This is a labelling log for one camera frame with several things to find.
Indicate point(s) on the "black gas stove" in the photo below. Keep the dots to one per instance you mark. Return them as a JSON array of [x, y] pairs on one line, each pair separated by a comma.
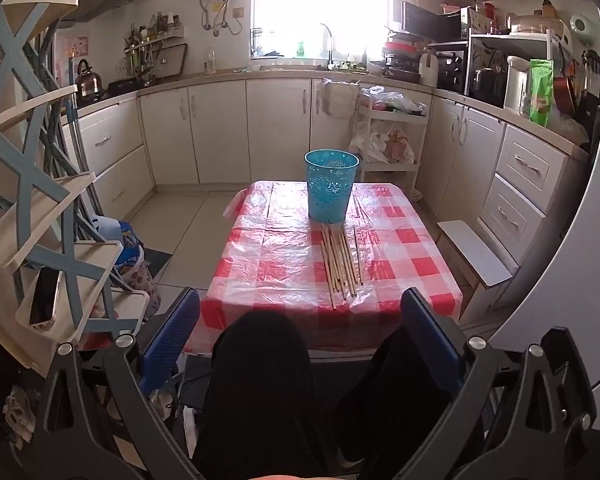
[[130, 86]]

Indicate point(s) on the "long bamboo chopstick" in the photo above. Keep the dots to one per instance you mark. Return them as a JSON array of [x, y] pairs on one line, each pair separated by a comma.
[[357, 255]]

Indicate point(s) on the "teal cutout plastic bin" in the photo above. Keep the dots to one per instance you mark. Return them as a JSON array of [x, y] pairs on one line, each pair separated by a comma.
[[330, 195]]

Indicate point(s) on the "smartphone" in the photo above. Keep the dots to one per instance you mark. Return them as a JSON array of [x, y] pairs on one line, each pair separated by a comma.
[[45, 297]]

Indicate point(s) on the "white trolley cart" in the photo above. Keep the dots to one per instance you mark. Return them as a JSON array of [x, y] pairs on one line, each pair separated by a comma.
[[392, 115]]

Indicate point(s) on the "bundle of wooden chopsticks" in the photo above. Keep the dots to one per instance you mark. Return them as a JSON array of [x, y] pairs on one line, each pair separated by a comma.
[[337, 265]]

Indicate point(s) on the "white thermos pot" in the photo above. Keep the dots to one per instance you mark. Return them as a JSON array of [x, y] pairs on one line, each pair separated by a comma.
[[517, 85]]

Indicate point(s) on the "green dish soap bottle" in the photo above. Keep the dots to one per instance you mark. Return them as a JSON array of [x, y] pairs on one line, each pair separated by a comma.
[[300, 50]]

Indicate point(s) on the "black microwave oven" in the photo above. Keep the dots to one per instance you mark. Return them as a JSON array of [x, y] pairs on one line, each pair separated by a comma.
[[430, 22]]

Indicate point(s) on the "white refrigerator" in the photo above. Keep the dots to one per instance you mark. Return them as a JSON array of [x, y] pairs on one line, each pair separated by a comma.
[[565, 270]]

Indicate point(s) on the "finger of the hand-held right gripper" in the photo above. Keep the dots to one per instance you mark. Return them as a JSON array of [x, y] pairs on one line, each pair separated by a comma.
[[572, 350]]

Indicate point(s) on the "person's right leg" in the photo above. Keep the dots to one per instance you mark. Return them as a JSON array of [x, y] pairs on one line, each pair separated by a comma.
[[395, 410]]

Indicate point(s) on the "kitchen window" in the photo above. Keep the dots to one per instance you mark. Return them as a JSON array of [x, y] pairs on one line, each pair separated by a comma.
[[325, 0]]

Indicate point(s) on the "wall spice rack with bottles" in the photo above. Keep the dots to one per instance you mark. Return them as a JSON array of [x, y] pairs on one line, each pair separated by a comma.
[[152, 35]]

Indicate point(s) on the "printed bag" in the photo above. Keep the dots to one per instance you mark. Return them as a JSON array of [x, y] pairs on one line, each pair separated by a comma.
[[135, 265]]

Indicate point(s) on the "green packet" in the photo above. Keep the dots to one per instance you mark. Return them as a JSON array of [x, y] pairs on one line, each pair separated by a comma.
[[541, 92]]

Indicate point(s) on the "black rimmed tray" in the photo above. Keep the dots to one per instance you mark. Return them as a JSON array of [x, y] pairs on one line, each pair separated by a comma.
[[172, 60]]

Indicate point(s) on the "person's left hand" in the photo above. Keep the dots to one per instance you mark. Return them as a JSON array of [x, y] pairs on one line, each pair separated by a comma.
[[295, 477]]

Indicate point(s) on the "white step stool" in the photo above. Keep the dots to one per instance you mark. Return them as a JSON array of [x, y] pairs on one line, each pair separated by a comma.
[[472, 250]]

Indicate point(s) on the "steel kettle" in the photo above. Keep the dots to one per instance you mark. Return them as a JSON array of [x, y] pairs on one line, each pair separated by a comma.
[[89, 82]]

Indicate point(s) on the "clear plastic bottle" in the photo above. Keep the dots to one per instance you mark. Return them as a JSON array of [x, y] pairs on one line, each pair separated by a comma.
[[209, 62]]

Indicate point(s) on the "person's left leg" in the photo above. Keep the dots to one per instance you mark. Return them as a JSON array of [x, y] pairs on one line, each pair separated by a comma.
[[255, 400]]

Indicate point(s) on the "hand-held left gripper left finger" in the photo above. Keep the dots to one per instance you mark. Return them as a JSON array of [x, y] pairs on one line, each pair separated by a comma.
[[172, 340]]

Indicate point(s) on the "white counter shelf rack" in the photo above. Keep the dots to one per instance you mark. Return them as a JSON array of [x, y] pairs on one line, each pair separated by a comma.
[[510, 36]]

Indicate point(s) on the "stack of pots and pans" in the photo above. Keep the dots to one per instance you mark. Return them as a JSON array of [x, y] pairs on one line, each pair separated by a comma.
[[400, 62]]

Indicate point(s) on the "black toaster oven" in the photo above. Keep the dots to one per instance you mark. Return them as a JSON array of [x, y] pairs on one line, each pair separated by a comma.
[[452, 72]]

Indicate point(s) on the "white base cabinet with doors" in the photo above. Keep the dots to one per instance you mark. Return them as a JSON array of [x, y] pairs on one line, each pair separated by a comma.
[[220, 130], [467, 155]]

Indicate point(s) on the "white sandals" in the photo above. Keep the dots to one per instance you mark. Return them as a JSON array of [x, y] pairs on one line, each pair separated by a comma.
[[19, 417]]

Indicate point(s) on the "white plastic jug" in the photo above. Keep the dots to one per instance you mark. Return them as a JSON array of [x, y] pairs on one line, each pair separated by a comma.
[[428, 70]]

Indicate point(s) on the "red white checkered tablecloth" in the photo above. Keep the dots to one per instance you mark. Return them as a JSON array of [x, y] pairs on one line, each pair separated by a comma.
[[270, 260]]

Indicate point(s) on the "chrome faucet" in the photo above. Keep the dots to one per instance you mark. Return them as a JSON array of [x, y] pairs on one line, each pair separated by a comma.
[[330, 50]]

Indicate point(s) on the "black rice cooker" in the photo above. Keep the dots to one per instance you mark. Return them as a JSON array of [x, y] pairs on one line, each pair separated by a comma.
[[487, 87]]

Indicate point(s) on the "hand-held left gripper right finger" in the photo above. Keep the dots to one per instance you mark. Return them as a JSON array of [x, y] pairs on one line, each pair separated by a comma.
[[430, 345]]

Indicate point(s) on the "red pan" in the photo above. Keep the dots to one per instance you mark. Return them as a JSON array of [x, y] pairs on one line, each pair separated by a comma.
[[562, 92]]

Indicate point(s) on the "black floor mat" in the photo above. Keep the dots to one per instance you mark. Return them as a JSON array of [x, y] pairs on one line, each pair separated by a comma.
[[156, 260]]

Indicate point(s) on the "white steamer pot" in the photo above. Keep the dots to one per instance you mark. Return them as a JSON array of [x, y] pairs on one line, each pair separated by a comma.
[[535, 24]]

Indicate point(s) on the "person's leg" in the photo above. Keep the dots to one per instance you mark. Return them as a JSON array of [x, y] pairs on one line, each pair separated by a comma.
[[395, 410], [255, 400]]

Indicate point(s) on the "white plastic bag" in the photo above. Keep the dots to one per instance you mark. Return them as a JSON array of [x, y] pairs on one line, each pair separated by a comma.
[[340, 100]]

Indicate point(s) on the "blue and cream tiered shelf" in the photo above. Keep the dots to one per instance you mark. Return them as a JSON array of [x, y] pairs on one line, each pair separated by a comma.
[[35, 220]]

